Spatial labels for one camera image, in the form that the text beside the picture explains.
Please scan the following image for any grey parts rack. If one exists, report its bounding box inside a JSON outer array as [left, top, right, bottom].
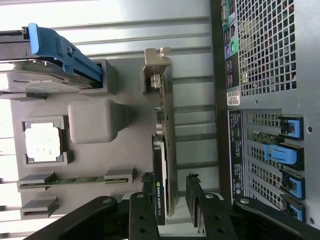
[[0, 58, 173, 221]]

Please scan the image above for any hard disk blue caddy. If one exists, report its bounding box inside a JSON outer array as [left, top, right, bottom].
[[0, 22, 103, 93]]

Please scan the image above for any green RAM stick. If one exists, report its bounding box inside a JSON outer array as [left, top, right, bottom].
[[19, 176, 130, 187]]

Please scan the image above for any blue slot retention clip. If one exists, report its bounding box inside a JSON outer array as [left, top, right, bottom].
[[278, 115, 305, 141], [264, 144, 305, 171], [281, 194, 306, 223], [279, 169, 306, 200]]

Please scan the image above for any silver CPU chip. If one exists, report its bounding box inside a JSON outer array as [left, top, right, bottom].
[[24, 122, 63, 163]]

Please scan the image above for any grey black PC case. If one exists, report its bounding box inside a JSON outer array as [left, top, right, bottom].
[[209, 0, 320, 226]]

